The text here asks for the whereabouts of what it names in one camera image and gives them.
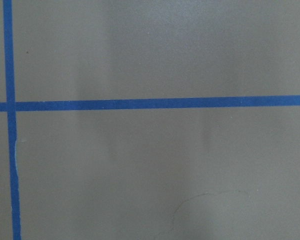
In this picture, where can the brown paper table cover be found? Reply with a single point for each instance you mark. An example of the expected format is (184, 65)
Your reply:
(230, 173)

